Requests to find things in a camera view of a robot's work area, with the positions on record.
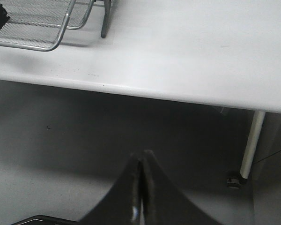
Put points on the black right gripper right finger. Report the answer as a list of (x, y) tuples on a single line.
[(163, 202)]

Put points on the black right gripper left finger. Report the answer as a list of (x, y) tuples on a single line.
[(122, 204)]

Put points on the mesh tray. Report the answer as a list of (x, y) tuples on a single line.
[(80, 14), (37, 25)]

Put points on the black table foot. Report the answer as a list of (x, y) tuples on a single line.
[(235, 180)]

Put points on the white table leg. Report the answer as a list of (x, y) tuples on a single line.
[(252, 142)]

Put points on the grey metal rack frame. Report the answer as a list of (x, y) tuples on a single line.
[(105, 25)]

